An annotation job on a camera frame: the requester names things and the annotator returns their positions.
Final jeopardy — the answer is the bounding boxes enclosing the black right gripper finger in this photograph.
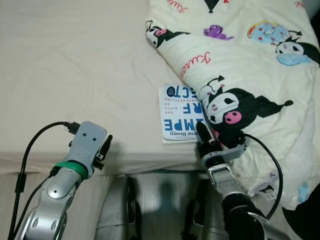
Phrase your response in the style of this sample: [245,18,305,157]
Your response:
[196,121,213,146]

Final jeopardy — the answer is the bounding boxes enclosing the white book blue letters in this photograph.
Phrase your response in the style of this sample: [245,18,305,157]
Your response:
[159,84,208,143]

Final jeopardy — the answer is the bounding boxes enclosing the cream cartoon print blanket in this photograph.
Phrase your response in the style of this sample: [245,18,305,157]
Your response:
[145,0,320,211]

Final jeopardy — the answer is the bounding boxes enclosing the grey left robot leg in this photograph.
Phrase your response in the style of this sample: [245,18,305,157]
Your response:
[95,176,141,240]

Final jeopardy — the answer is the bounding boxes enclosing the grey robot leg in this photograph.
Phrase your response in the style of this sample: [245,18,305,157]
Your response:
[184,177,226,240]
[95,176,141,240]

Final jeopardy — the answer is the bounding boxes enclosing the grey right robot leg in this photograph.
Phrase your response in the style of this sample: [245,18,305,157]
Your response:
[184,177,226,240]

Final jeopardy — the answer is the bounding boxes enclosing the mattress with cream sheet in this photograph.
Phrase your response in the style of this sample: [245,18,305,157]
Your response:
[0,0,211,176]

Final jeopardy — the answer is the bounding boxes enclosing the black bag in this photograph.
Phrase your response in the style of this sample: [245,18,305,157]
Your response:
[282,185,320,240]

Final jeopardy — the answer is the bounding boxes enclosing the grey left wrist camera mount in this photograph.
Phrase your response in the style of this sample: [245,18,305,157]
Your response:
[70,121,107,168]

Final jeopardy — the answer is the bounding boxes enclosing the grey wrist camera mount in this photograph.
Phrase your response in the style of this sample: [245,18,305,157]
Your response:
[220,135,249,162]
[70,121,107,168]

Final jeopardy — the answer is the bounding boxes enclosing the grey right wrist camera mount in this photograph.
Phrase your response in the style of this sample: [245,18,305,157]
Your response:
[220,135,249,162]

